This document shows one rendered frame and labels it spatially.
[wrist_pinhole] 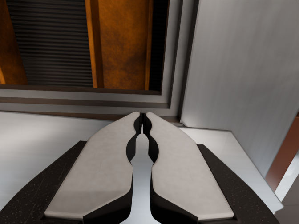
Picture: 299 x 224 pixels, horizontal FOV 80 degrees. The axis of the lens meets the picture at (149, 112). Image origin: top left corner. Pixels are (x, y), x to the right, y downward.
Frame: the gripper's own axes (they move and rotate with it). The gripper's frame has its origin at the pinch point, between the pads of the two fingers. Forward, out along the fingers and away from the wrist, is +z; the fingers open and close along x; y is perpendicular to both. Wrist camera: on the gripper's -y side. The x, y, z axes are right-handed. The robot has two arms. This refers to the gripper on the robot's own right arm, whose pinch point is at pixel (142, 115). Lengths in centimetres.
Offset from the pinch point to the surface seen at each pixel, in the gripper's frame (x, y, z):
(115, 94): -2.3, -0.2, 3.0
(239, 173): 9.2, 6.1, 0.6
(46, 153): -8.0, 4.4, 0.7
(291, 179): 35.5, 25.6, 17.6
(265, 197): 12.9, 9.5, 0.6
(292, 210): 137, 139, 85
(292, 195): 129, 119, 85
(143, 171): 0.3, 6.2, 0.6
